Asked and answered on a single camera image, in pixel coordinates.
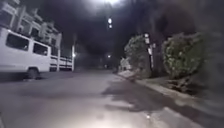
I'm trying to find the utility pole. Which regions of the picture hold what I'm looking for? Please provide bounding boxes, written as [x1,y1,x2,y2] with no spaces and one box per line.
[143,32,156,78]

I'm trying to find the white fence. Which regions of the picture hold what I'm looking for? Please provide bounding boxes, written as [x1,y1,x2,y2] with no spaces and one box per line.
[49,44,76,73]

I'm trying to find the grey concrete road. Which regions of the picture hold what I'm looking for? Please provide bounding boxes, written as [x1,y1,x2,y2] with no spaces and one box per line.
[0,68,204,128]

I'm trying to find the raised concrete sidewalk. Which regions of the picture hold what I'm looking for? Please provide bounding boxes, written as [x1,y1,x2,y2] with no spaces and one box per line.
[117,69,224,125]

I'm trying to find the large leafy bush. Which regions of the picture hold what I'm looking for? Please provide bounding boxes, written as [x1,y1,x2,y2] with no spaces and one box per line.
[161,32,207,80]

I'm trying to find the white van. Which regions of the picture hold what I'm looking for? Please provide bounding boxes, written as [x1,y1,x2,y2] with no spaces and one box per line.
[0,26,53,80]

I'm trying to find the building with balconies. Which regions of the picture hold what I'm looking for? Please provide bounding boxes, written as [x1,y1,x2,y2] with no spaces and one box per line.
[0,0,64,73]

